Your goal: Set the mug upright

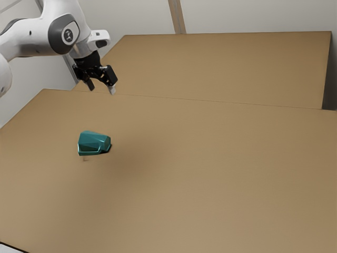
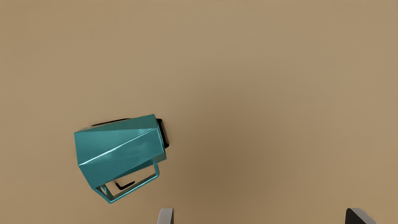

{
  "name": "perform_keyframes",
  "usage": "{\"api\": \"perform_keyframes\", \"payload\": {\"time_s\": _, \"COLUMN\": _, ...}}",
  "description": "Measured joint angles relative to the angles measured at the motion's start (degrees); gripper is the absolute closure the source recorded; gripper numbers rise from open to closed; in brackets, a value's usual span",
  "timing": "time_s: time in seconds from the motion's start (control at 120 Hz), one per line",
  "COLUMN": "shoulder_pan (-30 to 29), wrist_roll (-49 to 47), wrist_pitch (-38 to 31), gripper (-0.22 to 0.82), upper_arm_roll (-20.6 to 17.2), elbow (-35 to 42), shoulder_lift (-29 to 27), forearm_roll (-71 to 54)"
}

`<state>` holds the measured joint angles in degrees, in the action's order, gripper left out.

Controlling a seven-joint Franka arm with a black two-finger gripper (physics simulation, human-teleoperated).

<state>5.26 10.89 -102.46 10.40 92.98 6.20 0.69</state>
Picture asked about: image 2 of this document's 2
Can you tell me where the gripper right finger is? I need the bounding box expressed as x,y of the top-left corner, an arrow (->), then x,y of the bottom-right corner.
345,208 -> 378,224

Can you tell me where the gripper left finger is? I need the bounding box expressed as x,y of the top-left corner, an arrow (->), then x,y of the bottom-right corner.
156,208 -> 174,224

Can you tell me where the teal faceted mug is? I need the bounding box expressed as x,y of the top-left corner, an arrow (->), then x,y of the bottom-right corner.
74,114 -> 167,204

